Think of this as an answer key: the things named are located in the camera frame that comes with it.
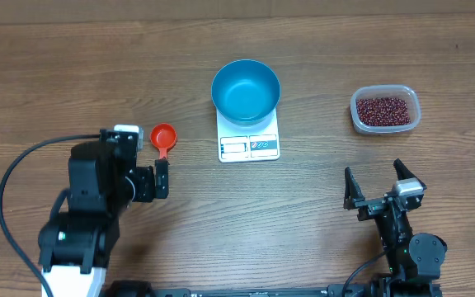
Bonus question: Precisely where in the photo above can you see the white digital kitchen scale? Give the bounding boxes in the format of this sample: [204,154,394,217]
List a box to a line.
[216,110,280,163]

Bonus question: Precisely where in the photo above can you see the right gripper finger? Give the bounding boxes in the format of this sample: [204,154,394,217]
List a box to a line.
[343,167,364,210]
[393,158,416,181]

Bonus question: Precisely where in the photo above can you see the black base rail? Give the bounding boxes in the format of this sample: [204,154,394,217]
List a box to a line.
[98,280,443,297]

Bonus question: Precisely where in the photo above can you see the red adzuki beans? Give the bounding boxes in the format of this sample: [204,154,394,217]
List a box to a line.
[356,97,411,126]

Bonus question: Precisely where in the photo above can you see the orange measuring scoop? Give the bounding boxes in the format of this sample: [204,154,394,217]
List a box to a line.
[150,123,177,159]

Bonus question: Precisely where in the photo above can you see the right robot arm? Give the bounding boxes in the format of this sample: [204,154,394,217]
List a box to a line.
[341,159,448,296]

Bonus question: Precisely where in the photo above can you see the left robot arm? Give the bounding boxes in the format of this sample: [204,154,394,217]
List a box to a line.
[38,125,169,296]

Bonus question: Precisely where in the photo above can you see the teal plastic bowl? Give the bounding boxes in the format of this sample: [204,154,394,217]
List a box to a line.
[211,59,281,125]

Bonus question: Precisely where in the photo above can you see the clear plastic food container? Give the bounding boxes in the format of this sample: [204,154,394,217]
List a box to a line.
[350,84,421,134]

